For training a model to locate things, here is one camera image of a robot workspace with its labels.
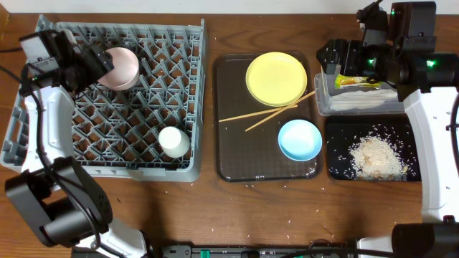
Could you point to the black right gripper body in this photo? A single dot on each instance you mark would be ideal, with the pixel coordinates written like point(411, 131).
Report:
point(371, 62)

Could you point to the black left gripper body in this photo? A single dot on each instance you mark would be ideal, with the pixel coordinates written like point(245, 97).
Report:
point(99, 60)

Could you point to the yellow green snack wrapper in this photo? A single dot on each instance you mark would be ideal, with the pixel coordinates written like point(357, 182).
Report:
point(343, 81)

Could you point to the white napkin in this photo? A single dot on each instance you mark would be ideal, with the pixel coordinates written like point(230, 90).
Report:
point(361, 99)

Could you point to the pink white bowl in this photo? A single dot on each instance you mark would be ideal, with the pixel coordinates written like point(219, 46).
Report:
point(126, 70)

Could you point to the light blue bowl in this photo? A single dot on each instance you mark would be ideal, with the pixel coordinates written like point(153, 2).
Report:
point(300, 140)

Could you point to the pile of rice waste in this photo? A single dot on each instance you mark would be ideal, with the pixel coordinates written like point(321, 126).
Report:
point(376, 157)

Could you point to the white paper cup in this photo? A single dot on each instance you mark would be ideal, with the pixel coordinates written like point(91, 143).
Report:
point(174, 142)

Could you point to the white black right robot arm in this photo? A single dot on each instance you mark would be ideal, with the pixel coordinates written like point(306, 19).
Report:
point(399, 69)

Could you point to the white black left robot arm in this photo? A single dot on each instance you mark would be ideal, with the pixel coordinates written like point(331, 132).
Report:
point(58, 199)

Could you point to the clear plastic waste bin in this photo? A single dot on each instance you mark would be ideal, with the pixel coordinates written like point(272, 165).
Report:
point(325, 89)

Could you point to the black waste tray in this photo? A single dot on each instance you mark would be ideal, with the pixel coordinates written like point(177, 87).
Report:
point(337, 143)

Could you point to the grey plastic dishwasher rack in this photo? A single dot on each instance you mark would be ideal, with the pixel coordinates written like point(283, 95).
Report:
point(115, 134)

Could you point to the lower wooden chopstick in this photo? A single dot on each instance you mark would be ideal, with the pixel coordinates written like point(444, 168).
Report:
point(281, 110)

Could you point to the wooden chopstick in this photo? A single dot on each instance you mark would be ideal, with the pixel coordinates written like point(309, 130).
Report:
point(270, 112)
point(281, 110)

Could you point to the upper wooden chopstick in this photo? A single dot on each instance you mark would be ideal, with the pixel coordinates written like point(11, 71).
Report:
point(270, 112)

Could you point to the yellow round plate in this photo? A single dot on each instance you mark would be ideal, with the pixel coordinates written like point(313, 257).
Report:
point(276, 79)

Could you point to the dark brown serving tray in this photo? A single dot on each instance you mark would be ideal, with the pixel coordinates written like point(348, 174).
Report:
point(253, 155)

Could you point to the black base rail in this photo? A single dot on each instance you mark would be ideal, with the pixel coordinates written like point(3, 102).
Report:
point(184, 251)

